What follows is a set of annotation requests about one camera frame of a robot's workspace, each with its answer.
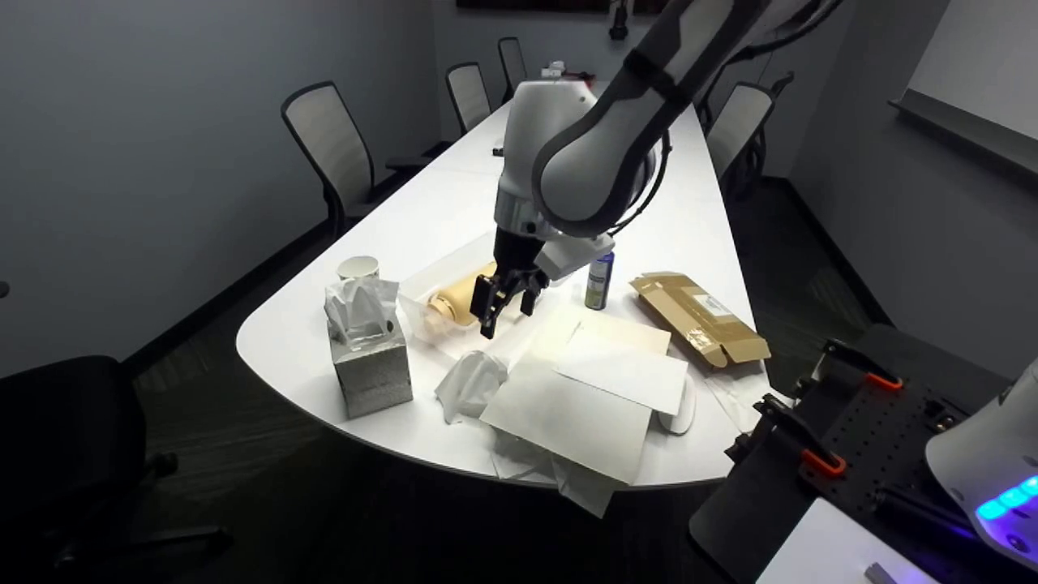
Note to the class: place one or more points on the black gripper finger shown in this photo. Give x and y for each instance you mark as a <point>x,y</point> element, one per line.
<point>487,308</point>
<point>533,294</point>

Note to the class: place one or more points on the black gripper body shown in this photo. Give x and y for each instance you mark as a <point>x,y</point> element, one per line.
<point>521,261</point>

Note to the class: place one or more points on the white paper towel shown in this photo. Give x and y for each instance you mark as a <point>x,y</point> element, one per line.
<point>471,383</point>

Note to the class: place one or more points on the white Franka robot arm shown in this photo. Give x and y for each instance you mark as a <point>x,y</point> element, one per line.
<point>604,141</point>

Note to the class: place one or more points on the yellow cylindrical bottle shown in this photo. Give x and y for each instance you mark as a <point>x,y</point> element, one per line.
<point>456,300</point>

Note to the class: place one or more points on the clear plastic tray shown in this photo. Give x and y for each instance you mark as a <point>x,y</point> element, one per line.
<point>456,263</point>

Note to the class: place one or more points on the small dark spray bottle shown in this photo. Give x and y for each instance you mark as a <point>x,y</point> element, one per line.
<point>598,287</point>

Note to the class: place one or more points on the white facial tissue sheet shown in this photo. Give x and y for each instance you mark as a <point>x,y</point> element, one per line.
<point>360,308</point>

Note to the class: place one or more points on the grey tissue box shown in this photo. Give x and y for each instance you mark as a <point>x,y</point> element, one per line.
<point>374,376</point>

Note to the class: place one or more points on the white mug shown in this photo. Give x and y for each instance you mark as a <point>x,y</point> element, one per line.
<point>359,267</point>

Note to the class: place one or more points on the brown cardboard box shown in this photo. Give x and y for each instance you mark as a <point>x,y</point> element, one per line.
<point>700,320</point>

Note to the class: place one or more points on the grey mesh office chair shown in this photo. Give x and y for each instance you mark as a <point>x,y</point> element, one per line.
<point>511,58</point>
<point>469,96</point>
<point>739,124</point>
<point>324,141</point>

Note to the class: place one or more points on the white rounded flat device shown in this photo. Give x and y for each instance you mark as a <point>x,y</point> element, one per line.
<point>682,414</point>

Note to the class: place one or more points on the small white box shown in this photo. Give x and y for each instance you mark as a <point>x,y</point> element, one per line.
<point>553,68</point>

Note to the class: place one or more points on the thin white paper sheet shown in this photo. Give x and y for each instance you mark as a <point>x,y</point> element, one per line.
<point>588,497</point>

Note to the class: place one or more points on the black clamp orange tips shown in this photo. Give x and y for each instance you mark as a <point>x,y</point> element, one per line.
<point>797,431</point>
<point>855,367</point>

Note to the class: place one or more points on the white paper with grey mark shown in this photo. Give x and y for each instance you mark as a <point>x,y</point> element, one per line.
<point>823,545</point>

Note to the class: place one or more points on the black mounting plate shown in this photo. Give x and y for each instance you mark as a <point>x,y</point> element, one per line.
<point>897,431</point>

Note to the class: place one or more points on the black padded office chair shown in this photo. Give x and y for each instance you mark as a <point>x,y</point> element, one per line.
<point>67,431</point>

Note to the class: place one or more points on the white device blue light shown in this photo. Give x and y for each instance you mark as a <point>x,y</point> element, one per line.
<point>983,443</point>

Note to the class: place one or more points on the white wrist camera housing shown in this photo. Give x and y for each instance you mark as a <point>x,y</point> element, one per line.
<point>572,254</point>

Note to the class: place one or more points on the wall whiteboard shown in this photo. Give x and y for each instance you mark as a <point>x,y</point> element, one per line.
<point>983,54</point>

